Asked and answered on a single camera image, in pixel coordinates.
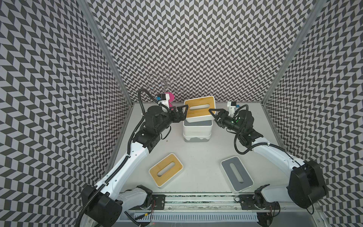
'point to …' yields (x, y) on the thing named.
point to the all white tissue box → (196, 139)
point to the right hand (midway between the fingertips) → (209, 114)
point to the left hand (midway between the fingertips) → (182, 107)
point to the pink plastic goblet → (171, 98)
